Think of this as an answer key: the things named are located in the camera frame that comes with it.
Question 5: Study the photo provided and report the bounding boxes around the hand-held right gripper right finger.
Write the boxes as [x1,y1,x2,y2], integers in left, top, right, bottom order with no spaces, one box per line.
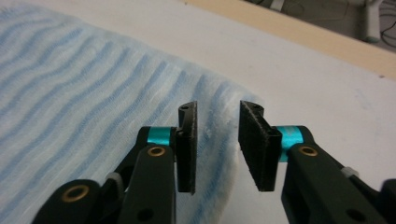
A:
[237,99,283,192]

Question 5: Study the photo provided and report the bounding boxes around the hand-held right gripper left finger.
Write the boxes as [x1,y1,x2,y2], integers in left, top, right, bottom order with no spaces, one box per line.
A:
[175,100,199,196]

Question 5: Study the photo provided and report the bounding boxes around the light blue striped towel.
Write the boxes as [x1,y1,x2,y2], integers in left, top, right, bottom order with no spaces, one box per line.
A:
[0,4,265,224]

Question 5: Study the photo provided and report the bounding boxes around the black floor cables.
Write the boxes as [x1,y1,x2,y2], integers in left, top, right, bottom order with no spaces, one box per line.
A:
[380,12,396,49]

